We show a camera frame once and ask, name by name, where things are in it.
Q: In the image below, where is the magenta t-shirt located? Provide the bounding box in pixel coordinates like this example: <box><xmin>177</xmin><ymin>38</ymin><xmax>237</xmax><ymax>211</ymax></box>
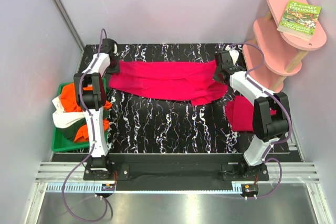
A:
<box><xmin>109</xmin><ymin>61</ymin><xmax>228</xmax><ymax>106</ymax></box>

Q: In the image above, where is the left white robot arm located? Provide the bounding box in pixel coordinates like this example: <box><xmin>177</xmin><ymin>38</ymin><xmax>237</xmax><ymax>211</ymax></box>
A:
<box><xmin>74</xmin><ymin>38</ymin><xmax>118</xmax><ymax>180</ymax></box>

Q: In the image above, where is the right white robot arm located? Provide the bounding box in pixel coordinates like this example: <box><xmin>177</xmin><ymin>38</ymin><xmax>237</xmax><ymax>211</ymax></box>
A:
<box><xmin>213</xmin><ymin>51</ymin><xmax>292</xmax><ymax>180</ymax></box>

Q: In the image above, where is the folded dark pink t-shirt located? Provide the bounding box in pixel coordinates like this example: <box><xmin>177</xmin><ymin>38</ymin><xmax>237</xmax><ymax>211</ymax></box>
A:
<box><xmin>225</xmin><ymin>95</ymin><xmax>278</xmax><ymax>132</ymax></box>

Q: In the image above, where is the pink three-tier shelf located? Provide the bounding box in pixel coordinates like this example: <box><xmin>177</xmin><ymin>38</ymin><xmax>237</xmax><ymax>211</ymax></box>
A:
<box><xmin>243</xmin><ymin>0</ymin><xmax>327</xmax><ymax>92</ymax></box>

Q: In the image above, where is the orange t-shirt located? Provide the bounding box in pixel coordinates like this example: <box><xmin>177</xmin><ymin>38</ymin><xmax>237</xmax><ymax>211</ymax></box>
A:
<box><xmin>60</xmin><ymin>83</ymin><xmax>113</xmax><ymax>143</ymax></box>

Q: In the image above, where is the white t-shirt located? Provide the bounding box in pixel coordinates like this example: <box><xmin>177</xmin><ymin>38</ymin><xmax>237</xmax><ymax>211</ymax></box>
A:
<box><xmin>52</xmin><ymin>95</ymin><xmax>86</xmax><ymax>129</ymax></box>

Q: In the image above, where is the green storey treehouse book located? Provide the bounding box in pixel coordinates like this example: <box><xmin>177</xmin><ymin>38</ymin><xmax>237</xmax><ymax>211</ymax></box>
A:
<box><xmin>277</xmin><ymin>0</ymin><xmax>321</xmax><ymax>41</ymax></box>

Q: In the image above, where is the green plastic basket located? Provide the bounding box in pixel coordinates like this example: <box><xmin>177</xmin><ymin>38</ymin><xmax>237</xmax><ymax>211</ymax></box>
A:
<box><xmin>51</xmin><ymin>78</ymin><xmax>109</xmax><ymax>153</ymax></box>

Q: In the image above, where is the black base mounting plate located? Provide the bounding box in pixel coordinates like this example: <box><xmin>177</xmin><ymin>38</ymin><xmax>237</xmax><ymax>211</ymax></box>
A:
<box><xmin>83</xmin><ymin>154</ymin><xmax>269</xmax><ymax>181</ymax></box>

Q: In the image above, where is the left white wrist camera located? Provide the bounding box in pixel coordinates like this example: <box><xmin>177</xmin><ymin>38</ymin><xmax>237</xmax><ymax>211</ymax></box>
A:
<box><xmin>112</xmin><ymin>41</ymin><xmax>118</xmax><ymax>54</ymax></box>

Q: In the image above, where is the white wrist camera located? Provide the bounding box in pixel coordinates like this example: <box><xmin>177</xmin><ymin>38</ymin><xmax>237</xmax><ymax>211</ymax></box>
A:
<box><xmin>225</xmin><ymin>45</ymin><xmax>239</xmax><ymax>65</ymax></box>
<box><xmin>112</xmin><ymin>41</ymin><xmax>118</xmax><ymax>54</ymax></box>

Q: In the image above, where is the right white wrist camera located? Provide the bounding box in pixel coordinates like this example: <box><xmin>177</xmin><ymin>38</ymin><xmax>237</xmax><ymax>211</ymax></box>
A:
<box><xmin>225</xmin><ymin>45</ymin><xmax>239</xmax><ymax>65</ymax></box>

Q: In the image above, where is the aluminium rail frame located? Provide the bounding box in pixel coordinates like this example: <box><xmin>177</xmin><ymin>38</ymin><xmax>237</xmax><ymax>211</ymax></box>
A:
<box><xmin>36</xmin><ymin>162</ymin><xmax>319</xmax><ymax>184</ymax></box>

